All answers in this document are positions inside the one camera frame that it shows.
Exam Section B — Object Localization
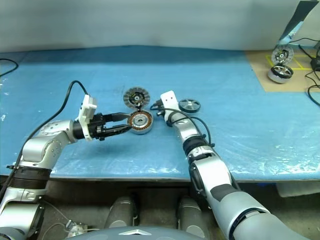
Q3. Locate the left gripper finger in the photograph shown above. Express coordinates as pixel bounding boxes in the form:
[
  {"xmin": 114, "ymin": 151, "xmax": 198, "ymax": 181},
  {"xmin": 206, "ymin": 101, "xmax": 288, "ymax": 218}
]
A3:
[
  {"xmin": 107, "ymin": 112, "xmax": 133, "ymax": 123},
  {"xmin": 102, "ymin": 124, "xmax": 132, "ymax": 138}
]

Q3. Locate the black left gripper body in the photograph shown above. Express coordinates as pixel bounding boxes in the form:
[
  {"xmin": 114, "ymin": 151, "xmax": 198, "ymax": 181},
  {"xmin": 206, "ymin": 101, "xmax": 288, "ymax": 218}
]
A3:
[{"xmin": 88, "ymin": 112, "xmax": 113, "ymax": 141}]

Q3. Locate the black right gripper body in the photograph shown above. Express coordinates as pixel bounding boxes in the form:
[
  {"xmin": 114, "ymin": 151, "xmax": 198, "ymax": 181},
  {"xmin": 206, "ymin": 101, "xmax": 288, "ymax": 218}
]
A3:
[{"xmin": 154, "ymin": 99, "xmax": 166, "ymax": 118}]

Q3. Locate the motor housing with copper windings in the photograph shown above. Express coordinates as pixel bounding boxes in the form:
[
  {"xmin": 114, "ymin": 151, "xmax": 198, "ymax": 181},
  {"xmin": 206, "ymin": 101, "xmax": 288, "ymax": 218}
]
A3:
[{"xmin": 127, "ymin": 111, "xmax": 154, "ymax": 136}]

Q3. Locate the grey hinged motor lid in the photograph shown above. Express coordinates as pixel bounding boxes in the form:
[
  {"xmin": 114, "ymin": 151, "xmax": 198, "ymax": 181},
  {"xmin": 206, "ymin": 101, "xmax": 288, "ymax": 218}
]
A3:
[{"xmin": 123, "ymin": 86, "xmax": 151, "ymax": 111}]

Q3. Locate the spare motor housing with rotor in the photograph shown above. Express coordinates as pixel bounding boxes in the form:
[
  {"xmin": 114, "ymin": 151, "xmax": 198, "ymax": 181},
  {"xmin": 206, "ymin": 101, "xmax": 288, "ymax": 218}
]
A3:
[{"xmin": 267, "ymin": 64, "xmax": 294, "ymax": 85}]

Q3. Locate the spare grey motor lid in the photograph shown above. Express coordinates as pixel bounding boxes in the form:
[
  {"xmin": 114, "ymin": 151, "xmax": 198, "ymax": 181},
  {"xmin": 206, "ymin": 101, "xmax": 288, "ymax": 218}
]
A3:
[{"xmin": 271, "ymin": 46, "xmax": 295, "ymax": 67}]

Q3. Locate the blue plastic table cover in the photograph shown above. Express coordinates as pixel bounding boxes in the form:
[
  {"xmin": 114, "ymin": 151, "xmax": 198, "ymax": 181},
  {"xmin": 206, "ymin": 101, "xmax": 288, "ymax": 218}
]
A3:
[{"xmin": 0, "ymin": 44, "xmax": 320, "ymax": 182}]

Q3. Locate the dark rounded shape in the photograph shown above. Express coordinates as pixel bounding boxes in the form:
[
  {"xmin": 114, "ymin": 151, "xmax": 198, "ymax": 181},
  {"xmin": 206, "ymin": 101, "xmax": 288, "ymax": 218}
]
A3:
[
  {"xmin": 103, "ymin": 195, "xmax": 139, "ymax": 230},
  {"xmin": 176, "ymin": 196, "xmax": 211, "ymax": 239}
]

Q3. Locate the grey robot torso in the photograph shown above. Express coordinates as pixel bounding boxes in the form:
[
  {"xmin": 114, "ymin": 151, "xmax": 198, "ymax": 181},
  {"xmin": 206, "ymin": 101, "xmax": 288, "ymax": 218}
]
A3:
[{"xmin": 64, "ymin": 224, "xmax": 219, "ymax": 240}]

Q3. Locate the white box under table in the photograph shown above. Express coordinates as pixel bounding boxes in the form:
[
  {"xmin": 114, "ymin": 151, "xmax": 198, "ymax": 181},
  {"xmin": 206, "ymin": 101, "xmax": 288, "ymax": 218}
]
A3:
[{"xmin": 274, "ymin": 181, "xmax": 320, "ymax": 199}]

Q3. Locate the black power adapter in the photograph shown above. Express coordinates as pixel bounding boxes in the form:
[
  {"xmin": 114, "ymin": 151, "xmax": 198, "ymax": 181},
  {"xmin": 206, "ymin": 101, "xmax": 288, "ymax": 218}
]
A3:
[{"xmin": 310, "ymin": 47, "xmax": 320, "ymax": 72}]

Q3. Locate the grey blue angled stand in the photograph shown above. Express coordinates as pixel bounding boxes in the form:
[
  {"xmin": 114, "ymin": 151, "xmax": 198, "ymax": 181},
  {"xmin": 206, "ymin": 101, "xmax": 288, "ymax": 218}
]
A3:
[{"xmin": 277, "ymin": 0, "xmax": 312, "ymax": 47}]

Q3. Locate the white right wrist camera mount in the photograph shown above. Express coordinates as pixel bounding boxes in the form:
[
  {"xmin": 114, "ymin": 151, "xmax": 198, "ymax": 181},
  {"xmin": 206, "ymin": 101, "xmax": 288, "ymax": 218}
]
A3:
[{"xmin": 159, "ymin": 89, "xmax": 180, "ymax": 114}]

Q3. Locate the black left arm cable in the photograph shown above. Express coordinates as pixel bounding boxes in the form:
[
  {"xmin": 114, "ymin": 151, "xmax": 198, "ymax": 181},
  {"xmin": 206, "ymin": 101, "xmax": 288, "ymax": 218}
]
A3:
[{"xmin": 0, "ymin": 79, "xmax": 88, "ymax": 198}]

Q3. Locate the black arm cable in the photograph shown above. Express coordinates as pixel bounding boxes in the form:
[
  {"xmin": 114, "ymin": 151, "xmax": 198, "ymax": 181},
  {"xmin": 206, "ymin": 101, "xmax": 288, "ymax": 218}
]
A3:
[
  {"xmin": 0, "ymin": 79, "xmax": 88, "ymax": 198},
  {"xmin": 162, "ymin": 107, "xmax": 216, "ymax": 151}
]

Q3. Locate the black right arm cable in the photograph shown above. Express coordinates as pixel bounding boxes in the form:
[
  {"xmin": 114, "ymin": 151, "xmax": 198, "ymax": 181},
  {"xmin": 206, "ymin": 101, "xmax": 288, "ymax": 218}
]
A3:
[{"xmin": 162, "ymin": 107, "xmax": 216, "ymax": 151}]

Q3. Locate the thin black cable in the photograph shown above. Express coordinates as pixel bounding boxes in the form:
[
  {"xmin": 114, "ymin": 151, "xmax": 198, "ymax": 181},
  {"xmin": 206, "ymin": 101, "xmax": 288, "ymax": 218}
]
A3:
[
  {"xmin": 0, "ymin": 58, "xmax": 20, "ymax": 78},
  {"xmin": 298, "ymin": 37, "xmax": 320, "ymax": 109}
]

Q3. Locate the white connector with wires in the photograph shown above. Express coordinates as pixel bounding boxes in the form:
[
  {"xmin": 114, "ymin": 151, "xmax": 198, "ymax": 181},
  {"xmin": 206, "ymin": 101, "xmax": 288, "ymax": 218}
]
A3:
[{"xmin": 42, "ymin": 199, "xmax": 94, "ymax": 238}]

